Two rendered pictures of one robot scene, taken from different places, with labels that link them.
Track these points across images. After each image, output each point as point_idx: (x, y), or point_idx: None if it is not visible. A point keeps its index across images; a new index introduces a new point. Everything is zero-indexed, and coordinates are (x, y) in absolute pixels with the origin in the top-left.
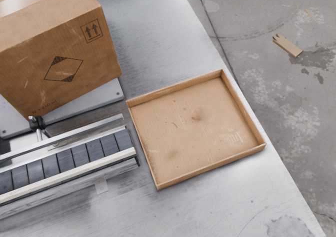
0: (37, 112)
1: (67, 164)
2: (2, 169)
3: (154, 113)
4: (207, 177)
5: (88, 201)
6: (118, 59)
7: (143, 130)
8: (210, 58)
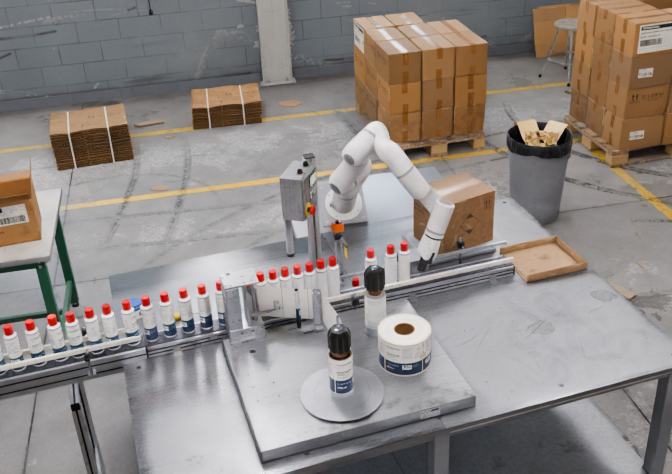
0: (448, 250)
1: None
2: (438, 269)
3: (517, 256)
4: (554, 278)
5: (488, 286)
6: None
7: (512, 262)
8: (547, 235)
